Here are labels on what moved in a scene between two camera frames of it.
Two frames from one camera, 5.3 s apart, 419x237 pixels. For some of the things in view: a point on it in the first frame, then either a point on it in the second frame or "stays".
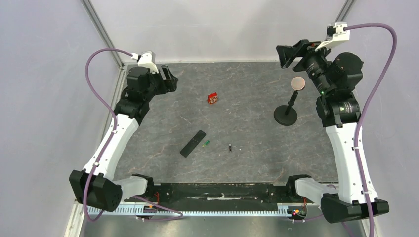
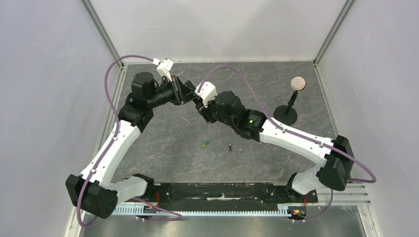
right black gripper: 300,58 → 203,108
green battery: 207,142 stays
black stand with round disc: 287,115 stays
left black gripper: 169,84 → 182,93
